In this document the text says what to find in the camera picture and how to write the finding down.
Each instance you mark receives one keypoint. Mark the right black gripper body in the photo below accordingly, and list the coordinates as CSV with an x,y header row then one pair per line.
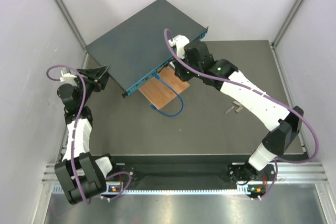
x,y
185,73

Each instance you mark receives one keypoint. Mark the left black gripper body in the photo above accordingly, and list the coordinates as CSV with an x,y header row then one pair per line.
x,y
94,85

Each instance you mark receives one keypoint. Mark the dark blue network switch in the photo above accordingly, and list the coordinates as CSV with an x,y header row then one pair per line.
x,y
135,49

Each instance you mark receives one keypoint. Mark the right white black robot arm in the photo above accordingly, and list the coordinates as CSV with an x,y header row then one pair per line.
x,y
193,59

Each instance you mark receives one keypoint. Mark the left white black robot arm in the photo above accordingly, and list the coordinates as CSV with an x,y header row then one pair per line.
x,y
80,174

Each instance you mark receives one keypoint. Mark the wooden board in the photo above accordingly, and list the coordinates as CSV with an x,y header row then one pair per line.
x,y
160,95

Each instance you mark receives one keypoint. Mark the silver SFP module right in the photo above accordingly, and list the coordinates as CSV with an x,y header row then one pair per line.
x,y
239,109

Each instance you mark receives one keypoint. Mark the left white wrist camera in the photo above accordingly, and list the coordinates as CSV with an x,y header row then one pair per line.
x,y
67,77

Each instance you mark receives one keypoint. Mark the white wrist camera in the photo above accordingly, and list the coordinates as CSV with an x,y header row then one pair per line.
x,y
179,42
67,77

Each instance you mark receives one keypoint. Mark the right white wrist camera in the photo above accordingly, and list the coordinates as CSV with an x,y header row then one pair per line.
x,y
179,42

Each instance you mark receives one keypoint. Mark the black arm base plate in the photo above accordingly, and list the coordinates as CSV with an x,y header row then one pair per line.
x,y
190,171

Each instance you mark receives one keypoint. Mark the slotted cable duct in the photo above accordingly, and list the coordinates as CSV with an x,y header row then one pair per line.
x,y
239,190

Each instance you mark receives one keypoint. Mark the left aluminium frame post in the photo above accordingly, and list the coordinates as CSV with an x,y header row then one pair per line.
x,y
69,20

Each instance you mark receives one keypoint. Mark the aluminium frame post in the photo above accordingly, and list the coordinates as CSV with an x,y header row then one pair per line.
x,y
287,22
69,20

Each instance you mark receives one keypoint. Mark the right aluminium frame post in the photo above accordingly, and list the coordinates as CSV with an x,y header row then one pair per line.
x,y
287,22

